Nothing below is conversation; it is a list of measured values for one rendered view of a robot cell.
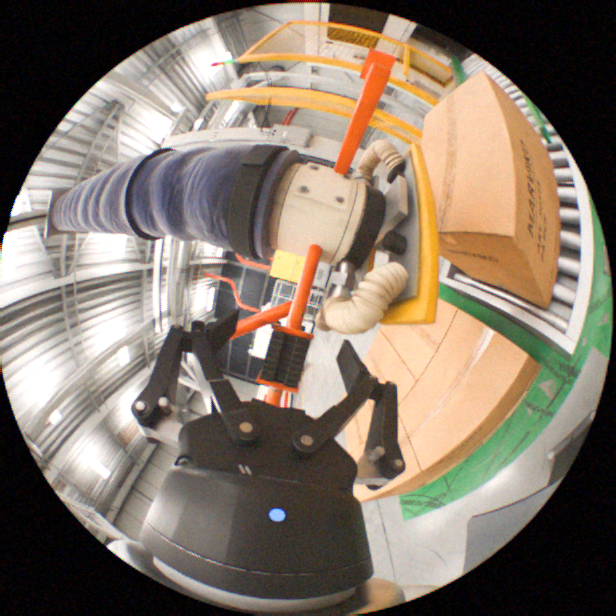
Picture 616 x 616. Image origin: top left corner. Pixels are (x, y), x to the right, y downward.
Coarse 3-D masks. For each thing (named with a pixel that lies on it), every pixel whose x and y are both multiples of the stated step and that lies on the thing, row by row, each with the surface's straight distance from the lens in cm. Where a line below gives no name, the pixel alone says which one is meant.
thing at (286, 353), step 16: (272, 336) 23; (288, 336) 23; (304, 336) 24; (272, 352) 23; (288, 352) 24; (304, 352) 23; (272, 368) 23; (288, 368) 23; (272, 384) 25; (288, 384) 24
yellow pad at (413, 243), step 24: (408, 168) 35; (408, 192) 30; (432, 192) 29; (408, 216) 27; (432, 216) 25; (384, 240) 25; (408, 240) 24; (432, 240) 22; (408, 264) 22; (432, 264) 20; (408, 288) 21; (432, 288) 19; (384, 312) 25; (408, 312) 20; (432, 312) 19
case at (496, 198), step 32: (448, 96) 86; (480, 96) 68; (448, 128) 70; (480, 128) 57; (512, 128) 56; (448, 160) 59; (480, 160) 49; (512, 160) 43; (544, 160) 80; (448, 192) 51; (480, 192) 43; (512, 192) 38; (544, 192) 62; (448, 224) 45; (480, 224) 39; (512, 224) 35; (544, 224) 55; (448, 256) 68; (480, 256) 52; (512, 256) 42; (544, 256) 54; (512, 288) 68; (544, 288) 58
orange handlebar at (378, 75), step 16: (368, 80) 24; (384, 80) 24; (368, 96) 24; (368, 112) 25; (352, 128) 26; (352, 144) 27; (352, 160) 29; (320, 256) 28; (304, 272) 26; (304, 288) 25; (304, 304) 25; (288, 320) 25; (272, 400) 27
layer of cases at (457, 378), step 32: (448, 320) 89; (384, 352) 125; (416, 352) 100; (448, 352) 85; (480, 352) 76; (512, 352) 71; (416, 384) 96; (448, 384) 82; (480, 384) 74; (512, 384) 72; (416, 416) 93; (448, 416) 81; (480, 416) 74; (352, 448) 143; (416, 448) 93; (448, 448) 81; (416, 480) 113
